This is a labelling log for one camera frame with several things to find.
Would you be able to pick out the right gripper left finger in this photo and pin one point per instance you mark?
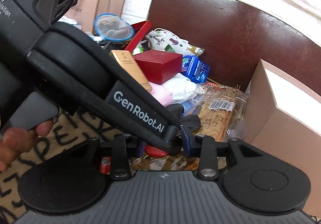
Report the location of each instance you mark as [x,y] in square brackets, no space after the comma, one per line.
[124,148]

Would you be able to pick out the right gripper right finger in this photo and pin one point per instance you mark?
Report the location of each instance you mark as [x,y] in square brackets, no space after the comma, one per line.
[204,148]

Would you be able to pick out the person's left hand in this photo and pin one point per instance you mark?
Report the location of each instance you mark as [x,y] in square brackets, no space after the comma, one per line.
[18,140]

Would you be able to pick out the packaged wooden insoles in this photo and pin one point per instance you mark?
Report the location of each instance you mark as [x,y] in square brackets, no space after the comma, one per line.
[218,108]

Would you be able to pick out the pink white striped cloth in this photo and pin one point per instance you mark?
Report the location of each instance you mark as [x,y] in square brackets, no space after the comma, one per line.
[178,89]

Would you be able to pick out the blue rimmed mesh strainer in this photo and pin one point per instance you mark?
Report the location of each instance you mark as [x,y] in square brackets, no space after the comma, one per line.
[111,27]

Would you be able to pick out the blue wet wipes pack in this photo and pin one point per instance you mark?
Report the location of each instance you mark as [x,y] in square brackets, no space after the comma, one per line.
[194,69]

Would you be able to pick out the gold rectangular box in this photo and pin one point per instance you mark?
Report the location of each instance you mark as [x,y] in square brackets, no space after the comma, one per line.
[128,63]

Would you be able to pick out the pink cardboard storage box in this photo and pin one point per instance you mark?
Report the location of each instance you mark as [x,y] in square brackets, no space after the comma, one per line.
[282,118]

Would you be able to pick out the dark red gift box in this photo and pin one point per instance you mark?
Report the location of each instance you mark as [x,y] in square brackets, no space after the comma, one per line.
[159,66]

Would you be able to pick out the open red jewelry box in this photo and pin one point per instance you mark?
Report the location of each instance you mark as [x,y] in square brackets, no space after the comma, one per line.
[140,30]

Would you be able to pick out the brown wooden chair back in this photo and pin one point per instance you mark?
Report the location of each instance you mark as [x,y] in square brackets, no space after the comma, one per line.
[236,36]

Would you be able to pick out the floral fabric pouch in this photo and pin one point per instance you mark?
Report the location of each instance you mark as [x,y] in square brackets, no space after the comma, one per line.
[164,40]

